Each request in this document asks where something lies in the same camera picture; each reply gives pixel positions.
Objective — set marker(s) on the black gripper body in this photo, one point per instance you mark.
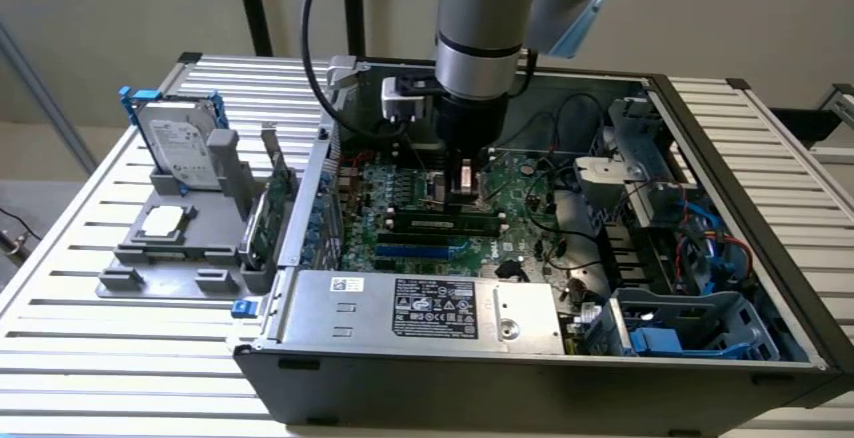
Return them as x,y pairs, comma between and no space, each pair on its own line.
472,123

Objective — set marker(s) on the green RAM stick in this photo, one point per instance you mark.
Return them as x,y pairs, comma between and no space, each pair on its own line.
427,222

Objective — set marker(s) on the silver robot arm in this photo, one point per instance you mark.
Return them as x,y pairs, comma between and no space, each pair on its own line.
473,33

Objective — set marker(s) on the black RAM slot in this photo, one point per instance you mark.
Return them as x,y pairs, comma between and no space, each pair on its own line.
433,239

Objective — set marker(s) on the blue expansion slot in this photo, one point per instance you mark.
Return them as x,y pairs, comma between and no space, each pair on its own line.
416,252

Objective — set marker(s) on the CPU socket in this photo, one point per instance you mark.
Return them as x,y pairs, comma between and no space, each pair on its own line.
433,183

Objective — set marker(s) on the green motherboard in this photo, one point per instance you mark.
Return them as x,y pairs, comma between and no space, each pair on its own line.
513,238

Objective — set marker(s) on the metal disk bay cage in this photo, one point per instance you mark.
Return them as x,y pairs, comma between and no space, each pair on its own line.
640,168

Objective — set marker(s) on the green graphics card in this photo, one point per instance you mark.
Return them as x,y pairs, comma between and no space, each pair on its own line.
269,208

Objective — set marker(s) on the silver power supply unit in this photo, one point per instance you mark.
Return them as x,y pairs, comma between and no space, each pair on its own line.
373,313

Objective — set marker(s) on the grey parts rack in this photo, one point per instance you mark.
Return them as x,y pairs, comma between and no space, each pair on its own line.
200,238

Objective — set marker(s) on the blue case latch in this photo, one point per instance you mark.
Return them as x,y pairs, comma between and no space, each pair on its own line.
244,307

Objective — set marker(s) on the black open PC case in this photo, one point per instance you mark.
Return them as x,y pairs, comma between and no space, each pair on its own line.
533,388

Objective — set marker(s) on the silver CPU chip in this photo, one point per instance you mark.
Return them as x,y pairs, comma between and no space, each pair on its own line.
162,220

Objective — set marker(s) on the grey and blue disk bay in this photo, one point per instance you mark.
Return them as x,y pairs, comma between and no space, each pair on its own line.
700,328

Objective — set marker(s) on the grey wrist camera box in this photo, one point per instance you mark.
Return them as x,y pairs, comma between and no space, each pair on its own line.
399,103

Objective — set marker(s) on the black stand post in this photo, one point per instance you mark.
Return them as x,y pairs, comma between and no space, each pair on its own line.
256,8
353,8

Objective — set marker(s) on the hard disk in blue bracket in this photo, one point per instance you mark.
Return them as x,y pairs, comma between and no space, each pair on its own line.
178,145

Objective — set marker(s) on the aluminium frame profile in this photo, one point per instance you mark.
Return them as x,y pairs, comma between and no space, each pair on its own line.
40,93

